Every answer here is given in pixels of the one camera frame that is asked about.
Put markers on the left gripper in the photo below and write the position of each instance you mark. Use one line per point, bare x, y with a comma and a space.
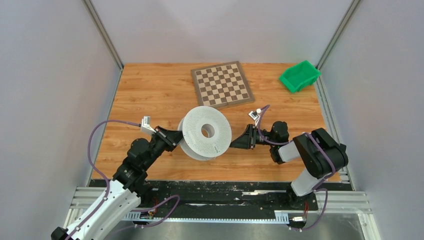
170, 137

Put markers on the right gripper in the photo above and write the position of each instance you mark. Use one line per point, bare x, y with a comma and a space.
243, 141

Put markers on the grey cable spool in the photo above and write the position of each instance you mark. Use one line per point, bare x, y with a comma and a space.
207, 133

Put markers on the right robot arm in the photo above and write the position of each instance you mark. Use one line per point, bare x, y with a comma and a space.
321, 155

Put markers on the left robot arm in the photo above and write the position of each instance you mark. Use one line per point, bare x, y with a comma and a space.
125, 191

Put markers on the wooden chessboard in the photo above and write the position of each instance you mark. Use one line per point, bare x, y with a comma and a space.
222, 85

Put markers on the green plastic bin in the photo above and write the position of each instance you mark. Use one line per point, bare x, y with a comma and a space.
299, 76

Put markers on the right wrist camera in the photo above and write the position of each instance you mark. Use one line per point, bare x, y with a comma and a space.
256, 115

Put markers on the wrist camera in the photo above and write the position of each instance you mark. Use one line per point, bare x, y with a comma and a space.
145, 126
256, 115

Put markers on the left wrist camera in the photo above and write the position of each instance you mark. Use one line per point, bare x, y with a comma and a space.
145, 126

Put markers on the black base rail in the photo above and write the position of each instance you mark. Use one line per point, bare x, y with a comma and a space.
212, 201

